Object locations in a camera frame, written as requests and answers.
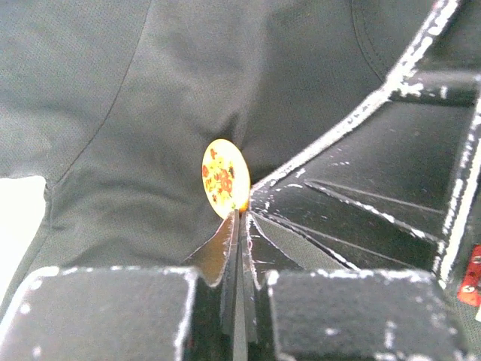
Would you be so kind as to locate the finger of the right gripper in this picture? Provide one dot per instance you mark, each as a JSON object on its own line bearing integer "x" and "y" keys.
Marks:
{"x": 393, "y": 181}

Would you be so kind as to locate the black t-shirt garment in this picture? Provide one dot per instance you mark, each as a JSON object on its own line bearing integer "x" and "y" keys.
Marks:
{"x": 114, "y": 102}

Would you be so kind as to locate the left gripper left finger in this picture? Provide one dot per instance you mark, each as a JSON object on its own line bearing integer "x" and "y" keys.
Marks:
{"x": 129, "y": 312}

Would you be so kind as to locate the orange round brooch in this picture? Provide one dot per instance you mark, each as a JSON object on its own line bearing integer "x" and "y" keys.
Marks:
{"x": 225, "y": 178}

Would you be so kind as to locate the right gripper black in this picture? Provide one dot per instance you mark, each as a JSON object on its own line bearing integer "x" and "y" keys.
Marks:
{"x": 469, "y": 291}

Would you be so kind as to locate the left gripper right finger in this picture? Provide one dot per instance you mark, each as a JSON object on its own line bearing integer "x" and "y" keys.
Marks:
{"x": 340, "y": 314}

